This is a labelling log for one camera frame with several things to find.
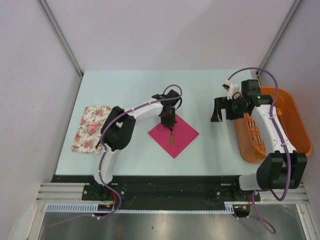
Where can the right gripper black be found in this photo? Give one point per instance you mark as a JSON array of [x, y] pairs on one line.
[[222, 102]]

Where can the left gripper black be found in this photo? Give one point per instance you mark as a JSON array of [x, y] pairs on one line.
[[170, 123]]

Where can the pink paper napkin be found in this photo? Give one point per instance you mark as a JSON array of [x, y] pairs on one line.
[[183, 135]]

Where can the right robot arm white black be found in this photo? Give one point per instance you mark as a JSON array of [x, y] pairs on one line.
[[283, 167]]

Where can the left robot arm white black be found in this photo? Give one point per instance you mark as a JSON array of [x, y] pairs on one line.
[[117, 131]]

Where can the orange plastic basin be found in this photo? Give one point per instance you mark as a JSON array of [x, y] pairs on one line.
[[251, 145]]

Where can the floral cloth mat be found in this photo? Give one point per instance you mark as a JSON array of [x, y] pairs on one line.
[[88, 133]]

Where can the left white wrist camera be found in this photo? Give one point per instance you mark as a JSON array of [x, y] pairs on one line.
[[161, 97]]

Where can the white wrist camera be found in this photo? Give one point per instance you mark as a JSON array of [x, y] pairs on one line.
[[233, 89], [161, 97]]

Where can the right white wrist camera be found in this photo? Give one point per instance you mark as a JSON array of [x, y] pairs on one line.
[[233, 89]]

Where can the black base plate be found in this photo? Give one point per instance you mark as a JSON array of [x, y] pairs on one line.
[[169, 193]]

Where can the white cable duct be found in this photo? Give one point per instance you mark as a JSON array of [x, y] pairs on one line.
[[96, 208]]

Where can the right aluminium corner post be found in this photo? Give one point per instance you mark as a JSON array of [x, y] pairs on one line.
[[280, 32]]

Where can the aluminium corner post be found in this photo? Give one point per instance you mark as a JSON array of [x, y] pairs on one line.
[[49, 15], [280, 32]]

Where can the aluminium rail frame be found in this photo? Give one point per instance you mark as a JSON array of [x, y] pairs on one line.
[[72, 193]]

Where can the left aluminium corner post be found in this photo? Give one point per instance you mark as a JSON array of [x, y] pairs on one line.
[[49, 15]]

